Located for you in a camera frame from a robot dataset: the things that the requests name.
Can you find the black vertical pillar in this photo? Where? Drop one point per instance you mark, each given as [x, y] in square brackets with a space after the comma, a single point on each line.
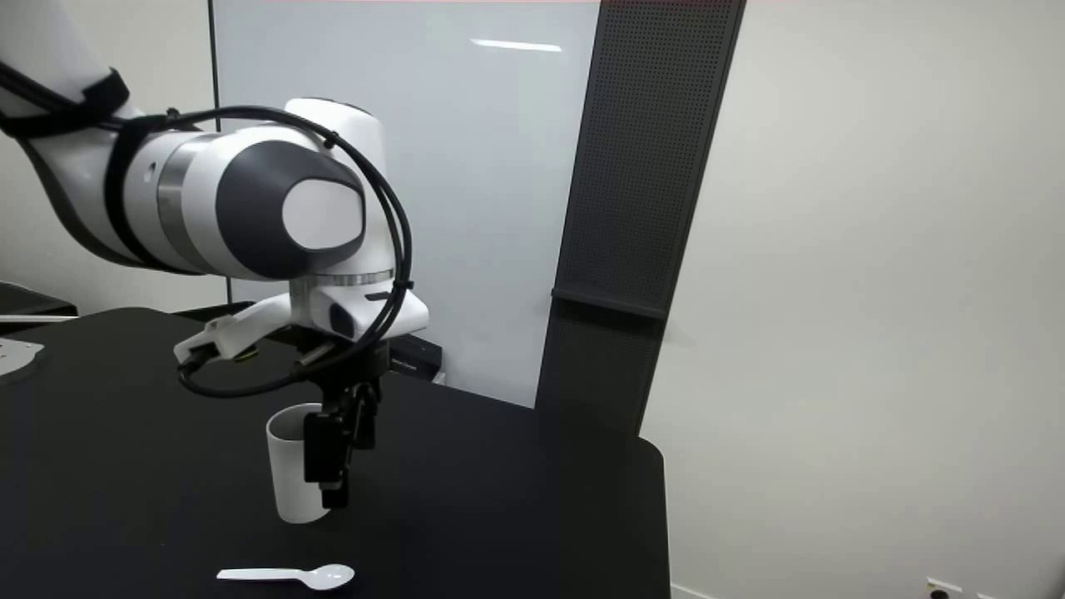
[644, 166]

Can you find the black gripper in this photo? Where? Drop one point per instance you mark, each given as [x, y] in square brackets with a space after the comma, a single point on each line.
[353, 371]

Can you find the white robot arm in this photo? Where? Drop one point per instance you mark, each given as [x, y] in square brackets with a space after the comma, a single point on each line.
[202, 201]

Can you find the white plastic spoon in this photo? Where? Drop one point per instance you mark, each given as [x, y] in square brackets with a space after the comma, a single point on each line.
[320, 575]

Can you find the small black box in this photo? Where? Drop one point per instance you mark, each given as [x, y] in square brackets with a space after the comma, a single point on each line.
[419, 354]

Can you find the white board panel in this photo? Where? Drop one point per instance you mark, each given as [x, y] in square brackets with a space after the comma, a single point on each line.
[476, 188]

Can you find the silver metal mounting plate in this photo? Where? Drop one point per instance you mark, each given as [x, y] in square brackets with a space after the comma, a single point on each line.
[16, 354]

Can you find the white ceramic mug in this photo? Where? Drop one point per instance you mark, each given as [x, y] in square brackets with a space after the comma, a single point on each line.
[289, 470]

